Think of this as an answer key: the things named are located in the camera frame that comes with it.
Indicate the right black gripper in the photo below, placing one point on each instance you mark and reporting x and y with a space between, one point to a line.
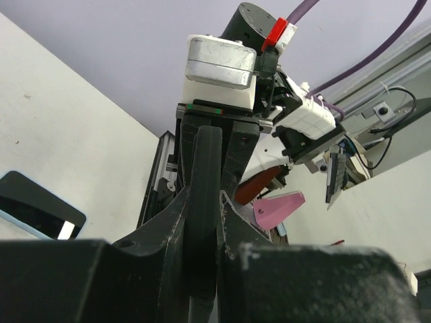
241 144

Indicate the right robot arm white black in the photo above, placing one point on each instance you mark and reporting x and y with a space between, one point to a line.
303 126

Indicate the red brown object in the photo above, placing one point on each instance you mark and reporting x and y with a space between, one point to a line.
251 188

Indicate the pink plastic piece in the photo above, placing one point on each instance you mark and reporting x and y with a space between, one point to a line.
269 213

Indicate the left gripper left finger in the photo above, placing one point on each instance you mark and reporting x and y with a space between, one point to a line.
92 280

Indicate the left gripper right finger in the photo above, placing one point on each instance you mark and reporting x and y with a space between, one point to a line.
259 281

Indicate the aluminium frame rail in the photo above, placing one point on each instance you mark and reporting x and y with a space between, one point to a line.
161 184

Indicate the light blue cased phone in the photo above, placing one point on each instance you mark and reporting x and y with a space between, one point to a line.
39 212

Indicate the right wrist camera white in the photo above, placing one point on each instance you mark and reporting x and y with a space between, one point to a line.
219 71

